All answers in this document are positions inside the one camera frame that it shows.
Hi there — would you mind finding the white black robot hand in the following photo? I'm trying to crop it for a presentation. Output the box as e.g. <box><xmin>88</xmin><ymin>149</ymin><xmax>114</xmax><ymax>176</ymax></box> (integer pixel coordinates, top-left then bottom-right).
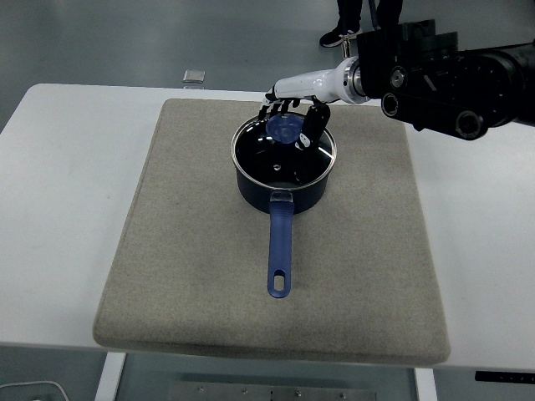
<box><xmin>257</xmin><ymin>61</ymin><xmax>348</xmax><ymax>150</ymax></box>

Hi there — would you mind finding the glass lid with blue knob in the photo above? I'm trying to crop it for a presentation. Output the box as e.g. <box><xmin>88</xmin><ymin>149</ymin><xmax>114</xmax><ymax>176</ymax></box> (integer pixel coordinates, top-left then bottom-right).
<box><xmin>230</xmin><ymin>113</ymin><xmax>338</xmax><ymax>190</ymax></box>

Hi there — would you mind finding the person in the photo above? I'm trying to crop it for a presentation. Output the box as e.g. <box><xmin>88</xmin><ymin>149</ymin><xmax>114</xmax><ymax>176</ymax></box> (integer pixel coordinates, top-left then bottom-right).
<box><xmin>318</xmin><ymin>0</ymin><xmax>405</xmax><ymax>49</ymax></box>

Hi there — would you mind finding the grey-brown fabric mat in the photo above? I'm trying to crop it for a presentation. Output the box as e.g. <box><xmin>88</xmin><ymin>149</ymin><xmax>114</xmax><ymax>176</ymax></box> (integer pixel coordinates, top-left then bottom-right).
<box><xmin>91</xmin><ymin>98</ymin><xmax>451</xmax><ymax>368</ymax></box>

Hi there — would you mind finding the grey metal plate with screws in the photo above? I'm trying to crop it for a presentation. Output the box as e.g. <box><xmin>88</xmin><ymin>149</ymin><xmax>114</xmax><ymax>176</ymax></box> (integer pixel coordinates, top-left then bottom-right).
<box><xmin>166</xmin><ymin>379</ymin><xmax>380</xmax><ymax>401</ymax></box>

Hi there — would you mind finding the white table leg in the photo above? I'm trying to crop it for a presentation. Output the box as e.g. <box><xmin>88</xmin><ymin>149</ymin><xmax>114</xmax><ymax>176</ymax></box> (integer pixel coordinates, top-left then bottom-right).
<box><xmin>413</xmin><ymin>367</ymin><xmax>439</xmax><ymax>401</ymax></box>
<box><xmin>94</xmin><ymin>352</ymin><xmax>127</xmax><ymax>401</ymax></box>

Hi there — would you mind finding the black table control panel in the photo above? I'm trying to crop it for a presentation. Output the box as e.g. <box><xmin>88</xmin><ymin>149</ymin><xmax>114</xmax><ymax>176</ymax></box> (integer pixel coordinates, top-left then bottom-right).
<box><xmin>474</xmin><ymin>370</ymin><xmax>535</xmax><ymax>383</ymax></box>

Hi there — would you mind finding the white rounded object on floor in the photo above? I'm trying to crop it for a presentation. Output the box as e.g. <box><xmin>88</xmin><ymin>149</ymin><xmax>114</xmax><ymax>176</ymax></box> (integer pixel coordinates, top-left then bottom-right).
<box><xmin>0</xmin><ymin>380</ymin><xmax>68</xmax><ymax>401</ymax></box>

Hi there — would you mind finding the dark pot with blue handle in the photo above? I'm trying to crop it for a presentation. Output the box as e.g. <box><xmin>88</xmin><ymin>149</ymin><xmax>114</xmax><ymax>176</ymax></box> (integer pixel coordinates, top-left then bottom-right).
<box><xmin>232</xmin><ymin>145</ymin><xmax>337</xmax><ymax>300</ymax></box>

